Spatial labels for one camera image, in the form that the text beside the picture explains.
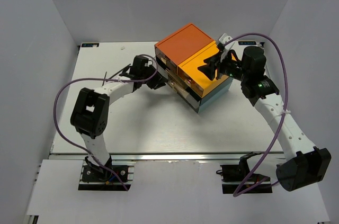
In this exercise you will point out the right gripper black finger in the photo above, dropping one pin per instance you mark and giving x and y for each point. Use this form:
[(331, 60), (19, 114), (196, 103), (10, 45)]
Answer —
[(212, 61), (209, 72)]

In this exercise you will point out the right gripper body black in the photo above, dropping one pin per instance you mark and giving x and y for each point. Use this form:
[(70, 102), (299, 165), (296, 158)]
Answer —
[(231, 68)]

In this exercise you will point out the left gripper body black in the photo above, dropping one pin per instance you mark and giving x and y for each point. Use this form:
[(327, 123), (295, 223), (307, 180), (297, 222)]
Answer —
[(150, 72)]

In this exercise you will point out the clear wide drawer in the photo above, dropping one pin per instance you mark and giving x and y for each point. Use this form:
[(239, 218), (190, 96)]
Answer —
[(192, 99)]

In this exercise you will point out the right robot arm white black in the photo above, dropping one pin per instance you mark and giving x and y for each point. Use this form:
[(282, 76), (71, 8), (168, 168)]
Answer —
[(291, 158)]

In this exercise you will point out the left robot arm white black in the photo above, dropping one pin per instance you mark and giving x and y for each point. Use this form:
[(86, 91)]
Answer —
[(91, 110)]

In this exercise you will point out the thin black makeup brush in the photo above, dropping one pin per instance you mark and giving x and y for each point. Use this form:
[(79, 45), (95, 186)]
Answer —
[(117, 73)]

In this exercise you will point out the yellow drawer box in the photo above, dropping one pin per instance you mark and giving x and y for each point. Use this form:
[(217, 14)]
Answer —
[(196, 80)]

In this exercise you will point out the teal drawer box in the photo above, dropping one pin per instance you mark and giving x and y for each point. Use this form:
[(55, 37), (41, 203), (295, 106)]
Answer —
[(214, 94)]

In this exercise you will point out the dark grey drawer box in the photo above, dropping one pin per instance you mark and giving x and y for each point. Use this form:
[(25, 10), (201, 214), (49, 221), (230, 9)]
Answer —
[(165, 71)]

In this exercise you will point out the blue label sticker right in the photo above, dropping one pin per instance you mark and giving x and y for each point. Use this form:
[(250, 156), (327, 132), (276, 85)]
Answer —
[(247, 43)]

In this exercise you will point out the blue label sticker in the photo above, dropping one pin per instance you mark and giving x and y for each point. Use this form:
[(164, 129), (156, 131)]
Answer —
[(247, 43), (89, 45)]

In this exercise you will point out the dark orange drawer box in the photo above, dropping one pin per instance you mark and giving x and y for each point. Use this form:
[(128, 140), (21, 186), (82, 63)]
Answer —
[(181, 45)]

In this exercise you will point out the blue label sticker left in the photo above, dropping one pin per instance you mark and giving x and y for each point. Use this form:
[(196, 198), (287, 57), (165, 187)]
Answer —
[(89, 45)]

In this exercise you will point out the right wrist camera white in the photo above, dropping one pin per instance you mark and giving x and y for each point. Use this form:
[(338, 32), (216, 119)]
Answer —
[(222, 46)]

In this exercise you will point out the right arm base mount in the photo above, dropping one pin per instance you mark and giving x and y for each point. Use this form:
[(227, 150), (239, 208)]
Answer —
[(233, 174)]

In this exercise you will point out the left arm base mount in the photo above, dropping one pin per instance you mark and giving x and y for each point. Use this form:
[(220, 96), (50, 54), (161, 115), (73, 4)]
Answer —
[(95, 178)]

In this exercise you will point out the aluminium rail lower left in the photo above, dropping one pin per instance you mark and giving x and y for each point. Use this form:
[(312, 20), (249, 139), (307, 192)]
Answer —
[(31, 219)]

